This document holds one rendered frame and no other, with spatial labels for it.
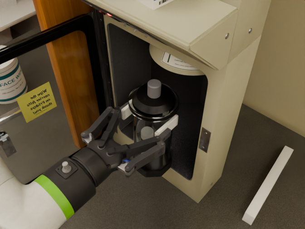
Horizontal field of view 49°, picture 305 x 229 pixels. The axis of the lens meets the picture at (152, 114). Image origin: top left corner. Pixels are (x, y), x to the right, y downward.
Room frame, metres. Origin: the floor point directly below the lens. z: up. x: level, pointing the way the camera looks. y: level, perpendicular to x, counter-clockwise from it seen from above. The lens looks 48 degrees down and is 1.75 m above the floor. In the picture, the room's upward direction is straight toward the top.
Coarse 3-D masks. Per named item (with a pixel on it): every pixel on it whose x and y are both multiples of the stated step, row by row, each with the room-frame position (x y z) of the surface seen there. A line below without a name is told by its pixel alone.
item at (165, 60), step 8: (152, 48) 0.57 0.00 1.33; (152, 56) 0.55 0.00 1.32; (160, 56) 0.54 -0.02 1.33; (168, 56) 0.52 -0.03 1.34; (160, 64) 0.53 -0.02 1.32; (168, 64) 0.52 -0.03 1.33; (176, 64) 0.51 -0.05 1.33; (184, 64) 0.51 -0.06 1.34; (176, 72) 0.50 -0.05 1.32; (184, 72) 0.50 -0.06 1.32; (192, 72) 0.50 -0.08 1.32; (200, 72) 0.50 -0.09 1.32
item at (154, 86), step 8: (152, 80) 0.50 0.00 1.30; (144, 88) 0.51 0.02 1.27; (152, 88) 0.48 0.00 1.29; (160, 88) 0.49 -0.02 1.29; (168, 88) 0.51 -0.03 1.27; (136, 96) 0.49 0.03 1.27; (144, 96) 0.49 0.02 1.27; (152, 96) 0.48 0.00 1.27; (160, 96) 0.49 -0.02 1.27; (168, 96) 0.49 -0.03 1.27; (136, 104) 0.47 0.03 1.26; (144, 104) 0.47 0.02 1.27; (152, 104) 0.47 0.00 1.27; (160, 104) 0.47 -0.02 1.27; (168, 104) 0.47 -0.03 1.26; (144, 112) 0.45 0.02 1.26; (152, 112) 0.45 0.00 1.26; (160, 112) 0.45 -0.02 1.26
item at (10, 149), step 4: (0, 136) 0.43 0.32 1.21; (4, 136) 0.43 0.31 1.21; (8, 136) 0.43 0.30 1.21; (0, 140) 0.42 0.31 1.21; (4, 140) 0.42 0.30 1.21; (8, 140) 0.42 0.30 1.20; (0, 144) 0.42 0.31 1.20; (4, 144) 0.42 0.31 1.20; (8, 144) 0.42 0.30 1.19; (12, 144) 0.43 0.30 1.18; (4, 148) 0.42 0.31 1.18; (8, 148) 0.42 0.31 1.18; (12, 148) 0.43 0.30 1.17; (8, 152) 0.42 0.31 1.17; (12, 152) 0.42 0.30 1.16; (8, 156) 0.42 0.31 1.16
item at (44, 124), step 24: (48, 48) 0.53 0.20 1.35; (72, 48) 0.57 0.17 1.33; (0, 72) 0.47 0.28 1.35; (24, 72) 0.49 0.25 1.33; (48, 72) 0.52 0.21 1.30; (72, 72) 0.56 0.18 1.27; (0, 96) 0.46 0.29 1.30; (24, 96) 0.48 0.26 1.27; (48, 96) 0.51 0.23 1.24; (72, 96) 0.55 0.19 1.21; (0, 120) 0.44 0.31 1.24; (24, 120) 0.47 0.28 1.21; (48, 120) 0.50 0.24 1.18; (72, 120) 0.54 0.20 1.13; (24, 144) 0.46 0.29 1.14; (48, 144) 0.49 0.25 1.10; (72, 144) 0.53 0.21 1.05; (24, 168) 0.44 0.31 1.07; (48, 168) 0.48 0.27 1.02
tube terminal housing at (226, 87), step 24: (240, 0) 0.42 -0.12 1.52; (264, 0) 0.48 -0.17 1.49; (120, 24) 0.58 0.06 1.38; (240, 24) 0.43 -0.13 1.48; (264, 24) 0.50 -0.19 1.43; (168, 48) 0.50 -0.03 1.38; (240, 48) 0.44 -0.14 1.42; (216, 72) 0.43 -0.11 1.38; (240, 72) 0.46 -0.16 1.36; (216, 96) 0.42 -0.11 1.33; (240, 96) 0.48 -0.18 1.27; (216, 120) 0.42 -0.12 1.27; (120, 144) 0.61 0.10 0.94; (216, 144) 0.44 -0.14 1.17; (216, 168) 0.46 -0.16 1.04; (192, 192) 0.43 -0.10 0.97
